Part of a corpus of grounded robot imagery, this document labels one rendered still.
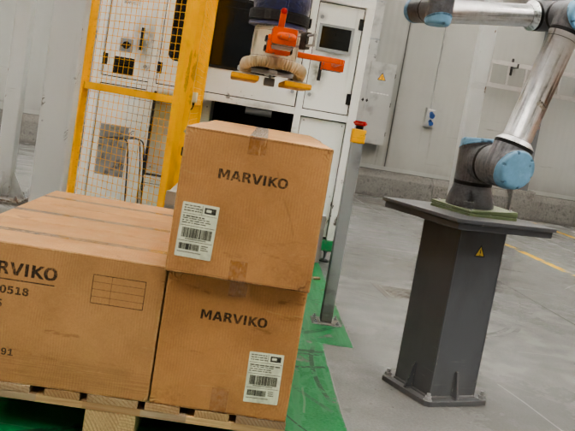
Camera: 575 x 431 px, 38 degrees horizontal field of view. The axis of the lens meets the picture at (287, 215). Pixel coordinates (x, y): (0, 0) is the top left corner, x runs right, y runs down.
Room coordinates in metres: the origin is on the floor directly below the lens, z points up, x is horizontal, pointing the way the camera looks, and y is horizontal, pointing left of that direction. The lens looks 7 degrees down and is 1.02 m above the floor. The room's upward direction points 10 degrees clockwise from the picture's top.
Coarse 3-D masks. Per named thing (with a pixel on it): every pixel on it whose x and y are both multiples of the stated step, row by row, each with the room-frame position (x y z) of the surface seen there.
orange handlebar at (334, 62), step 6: (282, 36) 2.48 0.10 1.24; (288, 36) 2.48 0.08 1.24; (294, 36) 2.49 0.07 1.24; (300, 54) 3.18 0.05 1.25; (306, 54) 3.18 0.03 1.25; (312, 54) 3.19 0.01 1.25; (312, 60) 3.20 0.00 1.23; (318, 60) 3.19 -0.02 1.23; (324, 60) 3.19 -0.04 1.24; (330, 60) 3.19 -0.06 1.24; (336, 60) 3.19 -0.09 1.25; (342, 60) 3.21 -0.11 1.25; (336, 66) 3.32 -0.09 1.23
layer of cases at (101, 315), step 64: (64, 192) 3.40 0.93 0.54; (0, 256) 2.25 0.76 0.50; (64, 256) 2.26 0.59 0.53; (128, 256) 2.33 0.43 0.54; (0, 320) 2.25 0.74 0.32; (64, 320) 2.26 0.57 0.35; (128, 320) 2.27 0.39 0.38; (192, 320) 2.28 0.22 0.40; (256, 320) 2.29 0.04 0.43; (64, 384) 2.26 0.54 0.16; (128, 384) 2.27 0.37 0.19; (192, 384) 2.28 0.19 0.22; (256, 384) 2.29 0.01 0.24
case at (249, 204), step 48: (192, 144) 2.22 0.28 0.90; (240, 144) 2.22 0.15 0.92; (288, 144) 2.23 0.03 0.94; (192, 192) 2.22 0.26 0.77; (240, 192) 2.22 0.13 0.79; (288, 192) 2.23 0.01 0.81; (192, 240) 2.22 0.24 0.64; (240, 240) 2.22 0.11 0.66; (288, 240) 2.23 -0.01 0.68; (288, 288) 2.23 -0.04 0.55
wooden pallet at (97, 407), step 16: (0, 384) 2.25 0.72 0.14; (16, 384) 2.25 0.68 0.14; (32, 400) 2.25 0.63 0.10; (48, 400) 2.26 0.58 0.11; (64, 400) 2.26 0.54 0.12; (80, 400) 2.27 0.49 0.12; (96, 400) 2.27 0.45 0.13; (112, 400) 2.27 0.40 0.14; (128, 400) 2.27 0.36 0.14; (96, 416) 2.27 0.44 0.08; (112, 416) 2.27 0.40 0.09; (128, 416) 2.27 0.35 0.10; (144, 416) 2.27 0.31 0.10; (160, 416) 2.28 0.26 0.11; (176, 416) 2.28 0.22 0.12; (192, 416) 2.28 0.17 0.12; (208, 416) 2.28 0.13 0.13; (224, 416) 2.29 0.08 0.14; (240, 416) 2.29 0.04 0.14
